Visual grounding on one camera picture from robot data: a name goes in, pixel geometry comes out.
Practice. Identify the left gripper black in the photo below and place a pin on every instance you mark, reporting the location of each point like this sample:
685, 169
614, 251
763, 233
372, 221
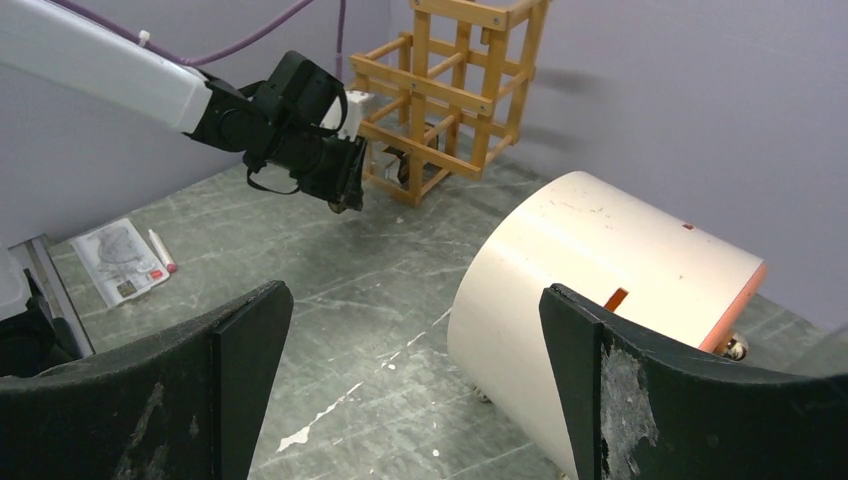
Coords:
332, 171

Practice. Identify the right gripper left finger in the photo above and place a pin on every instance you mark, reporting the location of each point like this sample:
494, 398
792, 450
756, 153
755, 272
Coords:
186, 402

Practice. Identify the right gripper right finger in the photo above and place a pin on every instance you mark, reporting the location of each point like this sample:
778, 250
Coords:
638, 404

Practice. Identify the clear square whisky bottle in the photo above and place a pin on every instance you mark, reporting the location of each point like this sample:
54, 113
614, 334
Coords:
388, 163

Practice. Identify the wooden hexagonal wine rack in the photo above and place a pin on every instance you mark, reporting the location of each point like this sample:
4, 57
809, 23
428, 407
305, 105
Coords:
456, 85

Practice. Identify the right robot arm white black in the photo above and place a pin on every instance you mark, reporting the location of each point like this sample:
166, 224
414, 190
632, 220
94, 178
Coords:
26, 318

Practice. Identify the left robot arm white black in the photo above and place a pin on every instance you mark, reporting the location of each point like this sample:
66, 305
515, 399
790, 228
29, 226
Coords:
301, 118

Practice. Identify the cream cylindrical drum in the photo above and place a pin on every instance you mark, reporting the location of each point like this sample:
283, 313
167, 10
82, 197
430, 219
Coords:
643, 264

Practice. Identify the white marker pen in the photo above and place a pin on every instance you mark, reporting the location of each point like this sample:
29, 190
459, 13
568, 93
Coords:
162, 252

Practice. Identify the white paper card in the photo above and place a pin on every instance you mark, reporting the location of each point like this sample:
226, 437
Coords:
119, 261

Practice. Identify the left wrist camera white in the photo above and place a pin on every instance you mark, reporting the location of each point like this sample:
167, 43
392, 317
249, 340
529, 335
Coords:
344, 118

